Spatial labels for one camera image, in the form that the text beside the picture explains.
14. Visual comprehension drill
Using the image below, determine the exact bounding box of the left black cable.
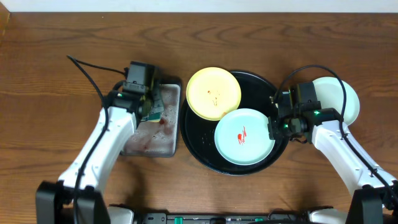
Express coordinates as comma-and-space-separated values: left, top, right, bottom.
67, 55, 128, 224

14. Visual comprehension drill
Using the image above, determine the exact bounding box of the round black tray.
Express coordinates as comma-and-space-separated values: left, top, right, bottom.
180, 70, 289, 175

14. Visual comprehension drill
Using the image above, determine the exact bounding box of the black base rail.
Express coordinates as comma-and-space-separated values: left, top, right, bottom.
132, 210, 311, 224

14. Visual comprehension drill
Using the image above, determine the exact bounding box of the yellow plate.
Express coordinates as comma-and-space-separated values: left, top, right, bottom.
186, 67, 242, 121

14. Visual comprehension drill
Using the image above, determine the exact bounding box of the rectangular black soapy tray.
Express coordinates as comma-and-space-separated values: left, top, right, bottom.
121, 77, 182, 157

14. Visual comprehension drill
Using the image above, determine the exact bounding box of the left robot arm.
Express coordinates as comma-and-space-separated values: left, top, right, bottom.
35, 63, 159, 223

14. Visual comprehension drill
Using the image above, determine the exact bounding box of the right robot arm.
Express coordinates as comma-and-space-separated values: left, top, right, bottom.
269, 88, 397, 223

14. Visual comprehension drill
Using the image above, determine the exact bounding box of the light blue plate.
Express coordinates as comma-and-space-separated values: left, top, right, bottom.
313, 77, 360, 125
214, 108, 275, 166

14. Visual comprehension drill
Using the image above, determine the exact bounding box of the black cable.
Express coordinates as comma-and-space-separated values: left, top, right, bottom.
273, 64, 398, 203
67, 55, 128, 224

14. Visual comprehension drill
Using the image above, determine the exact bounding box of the green yellow sponge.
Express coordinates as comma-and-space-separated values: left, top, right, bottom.
147, 75, 164, 122

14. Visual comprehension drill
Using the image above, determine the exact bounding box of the right black cable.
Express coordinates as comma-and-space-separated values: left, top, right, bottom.
273, 64, 398, 203

